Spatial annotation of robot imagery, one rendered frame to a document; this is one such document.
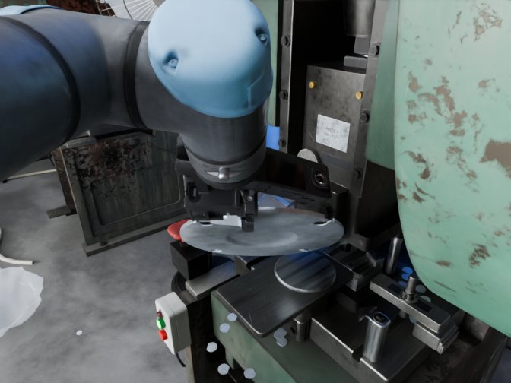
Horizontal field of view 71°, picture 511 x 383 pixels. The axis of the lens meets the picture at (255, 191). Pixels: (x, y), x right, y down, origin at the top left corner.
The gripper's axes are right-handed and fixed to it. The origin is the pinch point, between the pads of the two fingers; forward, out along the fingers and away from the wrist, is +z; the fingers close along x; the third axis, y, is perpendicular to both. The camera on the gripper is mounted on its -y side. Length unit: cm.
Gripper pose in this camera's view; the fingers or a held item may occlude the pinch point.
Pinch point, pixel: (250, 215)
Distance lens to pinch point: 53.8
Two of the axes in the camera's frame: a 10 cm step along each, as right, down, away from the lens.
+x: 0.0, 9.3, -3.8
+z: -0.1, 3.8, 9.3
